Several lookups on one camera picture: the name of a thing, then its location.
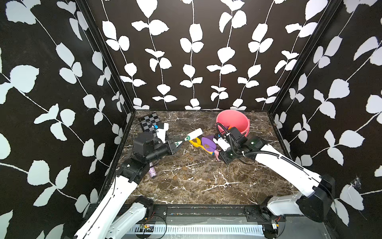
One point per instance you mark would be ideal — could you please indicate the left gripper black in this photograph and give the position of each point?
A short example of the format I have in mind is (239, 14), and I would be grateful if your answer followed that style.
(170, 146)

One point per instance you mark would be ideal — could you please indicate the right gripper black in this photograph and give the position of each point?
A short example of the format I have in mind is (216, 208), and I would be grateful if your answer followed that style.
(223, 158)

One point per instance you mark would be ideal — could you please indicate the pink plastic bucket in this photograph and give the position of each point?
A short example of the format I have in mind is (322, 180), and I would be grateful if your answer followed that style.
(232, 118)

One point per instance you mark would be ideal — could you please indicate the purple trowel pink handle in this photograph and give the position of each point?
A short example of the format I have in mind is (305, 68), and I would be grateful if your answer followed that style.
(211, 147)
(211, 137)

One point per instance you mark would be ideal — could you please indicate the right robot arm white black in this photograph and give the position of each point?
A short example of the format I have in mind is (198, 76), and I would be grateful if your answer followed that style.
(315, 192)

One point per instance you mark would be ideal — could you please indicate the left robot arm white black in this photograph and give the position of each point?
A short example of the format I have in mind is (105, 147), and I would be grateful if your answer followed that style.
(104, 223)

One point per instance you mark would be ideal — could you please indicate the purple glitter cylinder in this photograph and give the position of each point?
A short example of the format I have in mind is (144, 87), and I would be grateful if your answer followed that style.
(152, 171)

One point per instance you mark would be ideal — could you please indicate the black white checkerboard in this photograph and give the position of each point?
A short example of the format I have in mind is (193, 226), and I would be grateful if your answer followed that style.
(147, 122)

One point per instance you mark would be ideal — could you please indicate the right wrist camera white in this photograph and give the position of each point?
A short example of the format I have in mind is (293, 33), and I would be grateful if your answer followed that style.
(222, 143)

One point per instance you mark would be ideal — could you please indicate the yellow trowel yellow handle upper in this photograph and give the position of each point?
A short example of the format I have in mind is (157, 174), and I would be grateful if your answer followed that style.
(196, 142)

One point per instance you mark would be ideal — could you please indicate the black front rail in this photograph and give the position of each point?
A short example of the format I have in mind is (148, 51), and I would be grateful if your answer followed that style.
(252, 213)

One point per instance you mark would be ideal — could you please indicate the white slotted cable duct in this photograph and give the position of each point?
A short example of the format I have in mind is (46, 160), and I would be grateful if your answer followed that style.
(159, 230)

